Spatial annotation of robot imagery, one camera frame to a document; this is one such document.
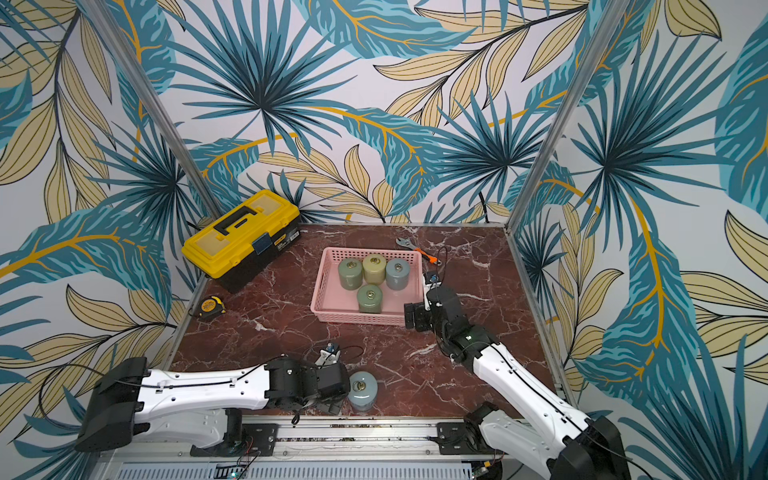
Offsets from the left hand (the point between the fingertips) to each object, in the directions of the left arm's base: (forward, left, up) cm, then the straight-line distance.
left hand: (323, 395), depth 76 cm
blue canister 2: (0, -10, +4) cm, 11 cm away
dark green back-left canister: (+36, -4, +2) cm, 37 cm away
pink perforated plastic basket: (+29, +2, -4) cm, 30 cm away
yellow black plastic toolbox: (+38, +31, +12) cm, 50 cm away
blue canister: (+36, -19, +4) cm, 41 cm away
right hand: (+22, -25, +11) cm, 35 cm away
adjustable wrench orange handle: (+51, -29, -4) cm, 59 cm away
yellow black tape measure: (+25, +39, -1) cm, 46 cm away
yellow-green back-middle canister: (+38, -11, +3) cm, 40 cm away
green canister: (+27, -10, +4) cm, 29 cm away
